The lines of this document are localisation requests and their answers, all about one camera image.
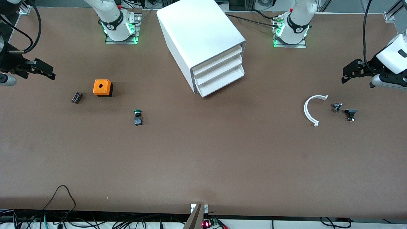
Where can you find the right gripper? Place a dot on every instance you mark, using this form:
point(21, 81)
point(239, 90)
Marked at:
point(9, 61)

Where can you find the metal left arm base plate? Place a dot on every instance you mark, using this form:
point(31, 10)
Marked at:
point(287, 45)

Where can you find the small black bracket part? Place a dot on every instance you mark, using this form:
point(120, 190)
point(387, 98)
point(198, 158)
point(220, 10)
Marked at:
point(350, 113)

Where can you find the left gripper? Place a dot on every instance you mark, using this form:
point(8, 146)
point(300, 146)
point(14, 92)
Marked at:
point(371, 67)

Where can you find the aluminium frame profile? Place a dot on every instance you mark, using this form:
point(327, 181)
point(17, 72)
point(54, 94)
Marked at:
point(394, 11)
point(25, 9)

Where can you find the small dark terminal block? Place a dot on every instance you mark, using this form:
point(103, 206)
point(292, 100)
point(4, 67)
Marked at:
point(77, 97)

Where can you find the white drawer cabinet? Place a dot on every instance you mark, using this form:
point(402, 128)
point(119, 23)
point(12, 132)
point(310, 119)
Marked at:
point(197, 31)

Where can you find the orange box with hole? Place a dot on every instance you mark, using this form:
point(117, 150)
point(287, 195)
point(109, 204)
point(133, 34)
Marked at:
point(101, 86)

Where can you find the white deep drawer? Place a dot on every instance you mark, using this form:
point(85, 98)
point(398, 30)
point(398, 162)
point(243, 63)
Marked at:
point(221, 84)

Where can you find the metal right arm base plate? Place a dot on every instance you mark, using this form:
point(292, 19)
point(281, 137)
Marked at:
point(137, 28)

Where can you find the white curved plastic arc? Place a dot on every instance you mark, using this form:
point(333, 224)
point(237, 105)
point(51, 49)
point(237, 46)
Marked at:
point(307, 113)

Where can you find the circuit board with red light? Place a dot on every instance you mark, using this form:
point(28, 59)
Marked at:
point(210, 223)

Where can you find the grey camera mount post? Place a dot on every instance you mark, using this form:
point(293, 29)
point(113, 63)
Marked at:
point(194, 219)

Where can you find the small metal clamp part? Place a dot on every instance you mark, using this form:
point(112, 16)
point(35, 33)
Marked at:
point(337, 107)

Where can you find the white thin drawer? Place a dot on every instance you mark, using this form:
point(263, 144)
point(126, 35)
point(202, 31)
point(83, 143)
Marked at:
point(216, 62)
point(219, 73)

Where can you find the green push button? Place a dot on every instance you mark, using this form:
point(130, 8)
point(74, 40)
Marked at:
point(138, 118)

